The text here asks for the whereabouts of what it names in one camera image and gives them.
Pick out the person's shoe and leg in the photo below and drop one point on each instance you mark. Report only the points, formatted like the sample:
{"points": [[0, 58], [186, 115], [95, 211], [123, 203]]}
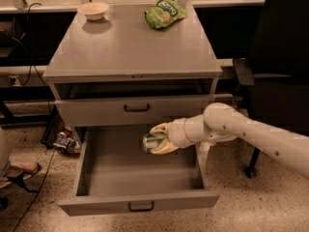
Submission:
{"points": [[13, 168]]}

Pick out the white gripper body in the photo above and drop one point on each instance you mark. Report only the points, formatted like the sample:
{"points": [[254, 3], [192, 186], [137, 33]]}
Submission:
{"points": [[177, 132]]}

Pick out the grey drawer cabinet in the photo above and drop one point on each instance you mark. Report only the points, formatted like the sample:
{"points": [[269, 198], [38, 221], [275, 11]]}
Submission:
{"points": [[121, 56]]}

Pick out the beige paper bowl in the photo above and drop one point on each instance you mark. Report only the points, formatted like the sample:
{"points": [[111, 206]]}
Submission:
{"points": [[93, 10]]}

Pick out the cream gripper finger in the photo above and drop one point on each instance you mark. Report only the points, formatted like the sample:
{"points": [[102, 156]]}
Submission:
{"points": [[161, 128], [161, 147]]}

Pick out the black office chair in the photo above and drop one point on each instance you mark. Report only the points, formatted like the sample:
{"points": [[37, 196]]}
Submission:
{"points": [[273, 78]]}

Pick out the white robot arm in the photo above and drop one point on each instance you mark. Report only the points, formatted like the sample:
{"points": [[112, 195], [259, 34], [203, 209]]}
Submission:
{"points": [[221, 122]]}

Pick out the black wire trash basket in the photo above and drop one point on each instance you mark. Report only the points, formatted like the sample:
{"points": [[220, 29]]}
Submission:
{"points": [[59, 136]]}

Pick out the open grey lower drawer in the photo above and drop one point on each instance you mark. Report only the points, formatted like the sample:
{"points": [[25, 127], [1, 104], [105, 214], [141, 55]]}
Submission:
{"points": [[115, 175]]}

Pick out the green chip bag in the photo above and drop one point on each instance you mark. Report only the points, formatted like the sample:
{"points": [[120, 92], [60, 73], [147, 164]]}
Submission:
{"points": [[164, 13]]}

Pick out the green soda can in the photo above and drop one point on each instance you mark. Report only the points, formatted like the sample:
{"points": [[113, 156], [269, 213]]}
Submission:
{"points": [[147, 138]]}

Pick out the closed grey upper drawer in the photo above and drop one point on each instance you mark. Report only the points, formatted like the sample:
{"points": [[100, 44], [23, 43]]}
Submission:
{"points": [[130, 111]]}

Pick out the black chair base left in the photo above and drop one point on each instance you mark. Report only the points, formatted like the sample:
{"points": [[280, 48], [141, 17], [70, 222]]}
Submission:
{"points": [[19, 181]]}

